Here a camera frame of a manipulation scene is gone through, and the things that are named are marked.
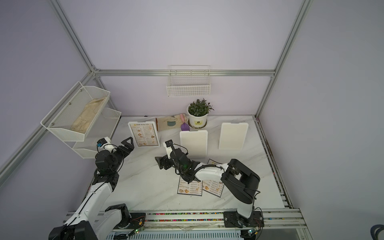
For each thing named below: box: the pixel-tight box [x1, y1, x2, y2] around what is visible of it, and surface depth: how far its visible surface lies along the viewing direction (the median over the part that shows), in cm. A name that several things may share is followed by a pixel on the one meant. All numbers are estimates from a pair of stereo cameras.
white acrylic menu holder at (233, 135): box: [218, 122, 249, 150], surface depth 95 cm
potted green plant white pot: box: [186, 98, 215, 129], surface depth 106 cm
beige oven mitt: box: [155, 113, 187, 131], surface depth 118 cm
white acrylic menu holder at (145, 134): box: [128, 121, 161, 148], surface depth 95 cm
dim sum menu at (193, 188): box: [177, 175, 203, 196], surface depth 86 cm
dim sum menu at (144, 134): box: [129, 123, 159, 147], surface depth 95 cm
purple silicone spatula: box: [180, 113, 190, 131], surface depth 115 cm
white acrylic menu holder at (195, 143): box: [180, 130, 208, 159], surface depth 90 cm
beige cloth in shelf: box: [71, 96, 107, 134], surface depth 81 cm
